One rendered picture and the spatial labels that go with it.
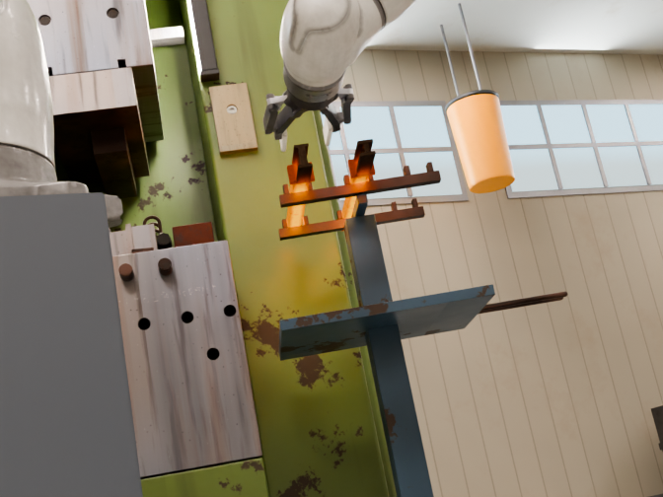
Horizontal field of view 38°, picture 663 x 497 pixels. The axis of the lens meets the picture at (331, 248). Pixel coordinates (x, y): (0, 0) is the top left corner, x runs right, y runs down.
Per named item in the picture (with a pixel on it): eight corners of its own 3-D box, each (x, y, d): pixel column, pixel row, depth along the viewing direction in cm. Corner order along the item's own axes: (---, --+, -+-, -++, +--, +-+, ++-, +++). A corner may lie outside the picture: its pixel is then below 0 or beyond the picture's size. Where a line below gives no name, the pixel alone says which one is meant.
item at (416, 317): (495, 294, 178) (492, 284, 178) (281, 330, 173) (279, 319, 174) (465, 328, 206) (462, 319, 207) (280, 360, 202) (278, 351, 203)
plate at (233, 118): (257, 147, 225) (246, 82, 230) (219, 152, 224) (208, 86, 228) (257, 150, 227) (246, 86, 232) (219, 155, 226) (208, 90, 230)
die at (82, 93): (136, 105, 212) (131, 66, 215) (43, 116, 209) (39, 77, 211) (150, 176, 252) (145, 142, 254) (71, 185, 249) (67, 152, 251)
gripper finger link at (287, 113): (311, 107, 148) (302, 107, 147) (281, 138, 157) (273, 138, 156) (306, 85, 149) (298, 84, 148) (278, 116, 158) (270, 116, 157)
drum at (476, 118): (501, 194, 700) (481, 113, 718) (530, 173, 666) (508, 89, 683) (455, 196, 685) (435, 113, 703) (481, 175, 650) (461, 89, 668)
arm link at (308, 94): (352, 84, 136) (348, 103, 142) (341, 27, 139) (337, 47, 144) (289, 92, 135) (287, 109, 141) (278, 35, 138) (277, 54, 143)
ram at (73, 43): (191, 59, 217) (168, -91, 228) (16, 80, 211) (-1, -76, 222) (196, 136, 256) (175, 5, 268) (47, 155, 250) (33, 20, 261)
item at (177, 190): (227, 303, 250) (179, -3, 275) (66, 327, 243) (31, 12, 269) (227, 312, 259) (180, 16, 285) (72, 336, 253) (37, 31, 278)
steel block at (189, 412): (262, 456, 186) (227, 239, 199) (62, 491, 180) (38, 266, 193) (253, 476, 240) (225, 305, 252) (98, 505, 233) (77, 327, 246)
